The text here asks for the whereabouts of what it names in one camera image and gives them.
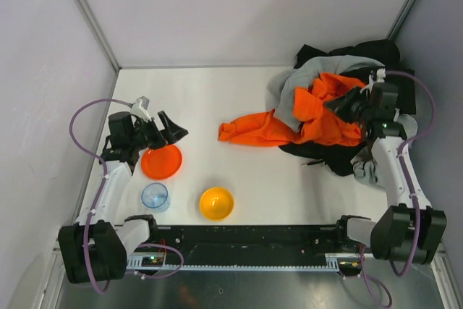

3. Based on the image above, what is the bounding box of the clear blue plastic cup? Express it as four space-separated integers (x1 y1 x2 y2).
140 182 170 213

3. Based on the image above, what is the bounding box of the yellow plastic bowl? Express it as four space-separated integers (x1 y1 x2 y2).
199 187 235 221

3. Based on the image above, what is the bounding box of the orange cloth garment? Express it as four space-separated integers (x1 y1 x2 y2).
218 72 365 147

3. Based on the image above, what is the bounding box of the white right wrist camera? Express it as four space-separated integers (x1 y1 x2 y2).
368 68 386 87

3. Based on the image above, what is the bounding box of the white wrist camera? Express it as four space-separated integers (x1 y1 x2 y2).
368 68 386 87
130 96 151 122

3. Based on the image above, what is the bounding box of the black cloth garment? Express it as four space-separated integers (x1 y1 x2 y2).
268 39 415 177

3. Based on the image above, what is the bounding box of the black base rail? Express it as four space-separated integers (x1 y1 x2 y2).
155 224 348 270

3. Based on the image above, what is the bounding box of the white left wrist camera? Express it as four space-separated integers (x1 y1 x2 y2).
130 96 151 122

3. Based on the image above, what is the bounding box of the grey sweatshirt cloth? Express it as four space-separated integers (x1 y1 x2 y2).
266 55 418 189

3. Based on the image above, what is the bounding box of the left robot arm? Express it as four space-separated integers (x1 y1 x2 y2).
58 111 188 284

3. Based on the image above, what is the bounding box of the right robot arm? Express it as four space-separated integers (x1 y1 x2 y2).
324 82 447 265

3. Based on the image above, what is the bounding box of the orange plastic plate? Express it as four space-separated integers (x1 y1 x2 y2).
140 145 183 180

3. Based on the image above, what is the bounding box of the left aluminium frame post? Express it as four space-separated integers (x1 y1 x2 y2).
54 0 120 71

